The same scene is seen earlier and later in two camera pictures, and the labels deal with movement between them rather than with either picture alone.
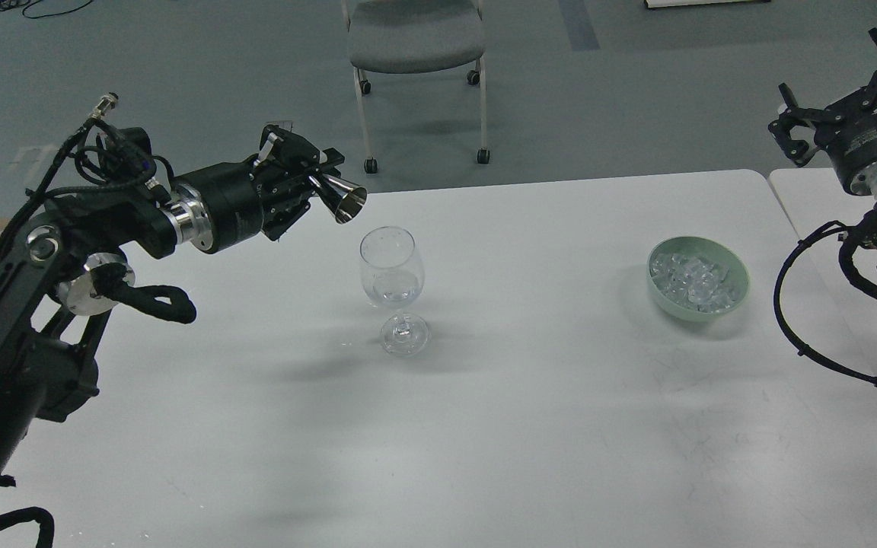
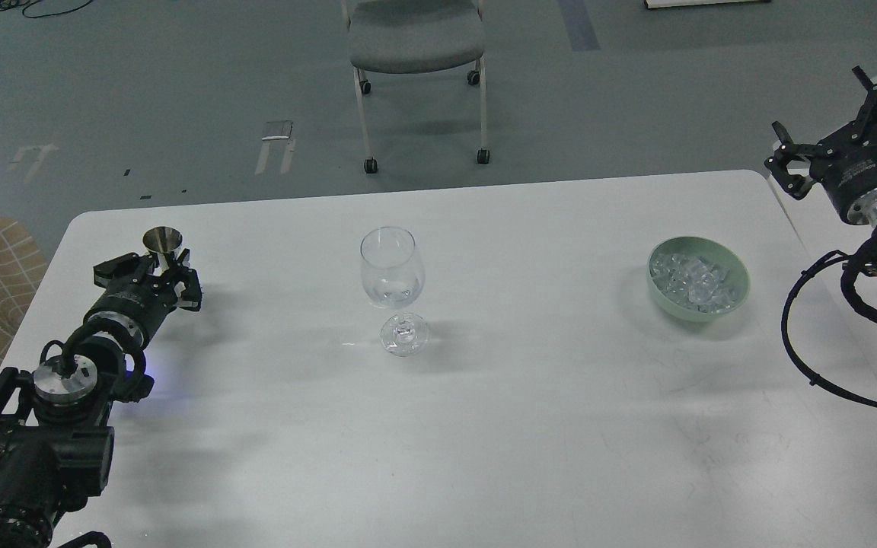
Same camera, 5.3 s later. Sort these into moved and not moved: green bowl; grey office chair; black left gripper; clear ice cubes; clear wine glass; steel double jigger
Moved: steel double jigger; black left gripper
Not moved: clear ice cubes; green bowl; clear wine glass; grey office chair
